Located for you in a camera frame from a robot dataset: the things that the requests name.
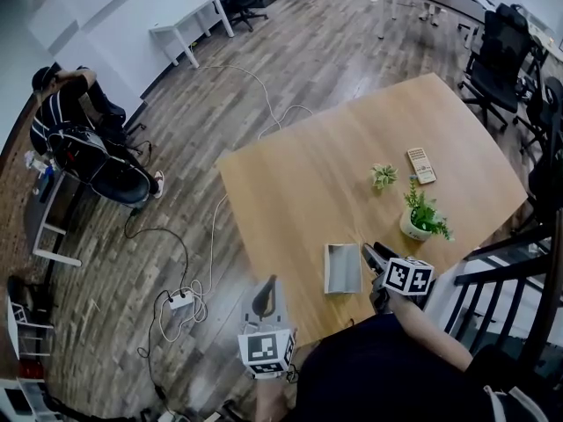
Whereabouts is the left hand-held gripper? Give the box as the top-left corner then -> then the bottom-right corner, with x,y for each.
237,273 -> 298,381

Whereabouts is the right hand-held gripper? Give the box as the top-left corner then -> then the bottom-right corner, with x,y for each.
360,241 -> 436,314

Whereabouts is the grey glasses case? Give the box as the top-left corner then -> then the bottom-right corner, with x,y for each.
323,243 -> 364,295

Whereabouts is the person's right forearm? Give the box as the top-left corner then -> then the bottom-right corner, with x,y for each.
389,294 -> 474,374

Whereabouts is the person's left forearm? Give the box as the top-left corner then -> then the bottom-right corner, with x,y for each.
254,375 -> 292,422

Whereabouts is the green plant in white pot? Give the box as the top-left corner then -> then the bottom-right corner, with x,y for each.
398,177 -> 455,243

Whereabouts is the small succulent plant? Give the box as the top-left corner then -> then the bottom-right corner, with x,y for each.
369,163 -> 399,192

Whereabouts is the white power strip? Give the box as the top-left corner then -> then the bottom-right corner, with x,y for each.
168,292 -> 195,311

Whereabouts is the beige remote control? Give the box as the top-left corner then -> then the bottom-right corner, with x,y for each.
406,147 -> 437,186

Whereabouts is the person's dark shirt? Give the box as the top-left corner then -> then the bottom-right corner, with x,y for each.
288,312 -> 501,422

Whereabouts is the black office chair with bag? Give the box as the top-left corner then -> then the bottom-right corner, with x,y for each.
46,79 -> 153,206

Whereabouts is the grey desk with white legs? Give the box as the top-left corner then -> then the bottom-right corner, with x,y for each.
24,163 -> 84,268

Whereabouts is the black mesh office chair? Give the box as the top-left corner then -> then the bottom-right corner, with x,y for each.
458,3 -> 537,132

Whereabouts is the white shelf unit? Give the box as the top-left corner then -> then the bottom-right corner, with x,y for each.
0,279 -> 56,422

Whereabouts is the white coiled cable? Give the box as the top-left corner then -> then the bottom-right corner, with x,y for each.
157,191 -> 230,346

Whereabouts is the black floor cable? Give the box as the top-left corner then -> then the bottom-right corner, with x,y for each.
124,207 -> 191,290

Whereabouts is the long white floor cable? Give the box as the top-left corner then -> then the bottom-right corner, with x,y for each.
192,62 -> 314,139

